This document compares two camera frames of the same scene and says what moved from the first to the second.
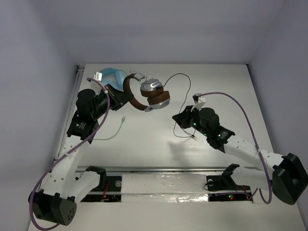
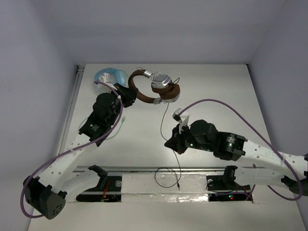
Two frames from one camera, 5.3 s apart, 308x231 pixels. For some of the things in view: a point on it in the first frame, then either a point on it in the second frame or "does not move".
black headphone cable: x=181 y=108 → x=177 y=177
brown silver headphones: x=152 y=89 → x=168 y=89
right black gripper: x=182 y=119 → x=176 y=140
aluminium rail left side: x=80 y=70 does not move
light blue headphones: x=113 y=77 does not move
